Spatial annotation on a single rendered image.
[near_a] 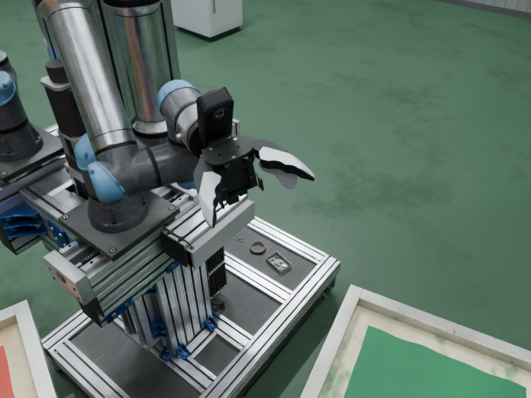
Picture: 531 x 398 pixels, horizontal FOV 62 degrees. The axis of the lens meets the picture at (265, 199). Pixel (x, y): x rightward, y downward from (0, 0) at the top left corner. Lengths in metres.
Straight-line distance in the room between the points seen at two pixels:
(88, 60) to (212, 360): 1.55
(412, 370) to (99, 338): 1.48
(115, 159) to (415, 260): 2.31
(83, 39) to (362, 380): 0.99
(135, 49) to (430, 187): 2.76
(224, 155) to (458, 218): 2.73
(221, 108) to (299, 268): 1.88
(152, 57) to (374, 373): 0.93
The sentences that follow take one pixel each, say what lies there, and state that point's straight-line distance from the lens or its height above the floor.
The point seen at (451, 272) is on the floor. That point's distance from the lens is 2.89.
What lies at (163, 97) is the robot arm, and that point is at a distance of 0.80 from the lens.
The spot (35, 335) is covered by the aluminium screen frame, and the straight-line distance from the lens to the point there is 1.39.
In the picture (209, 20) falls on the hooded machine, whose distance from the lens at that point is 5.57.
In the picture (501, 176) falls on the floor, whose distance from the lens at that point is 3.77.
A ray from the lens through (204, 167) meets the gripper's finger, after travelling 0.62.
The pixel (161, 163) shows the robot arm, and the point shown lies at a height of 1.58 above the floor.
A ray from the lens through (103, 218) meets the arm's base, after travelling 1.16.
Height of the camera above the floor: 2.04
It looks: 41 degrees down
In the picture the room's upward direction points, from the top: straight up
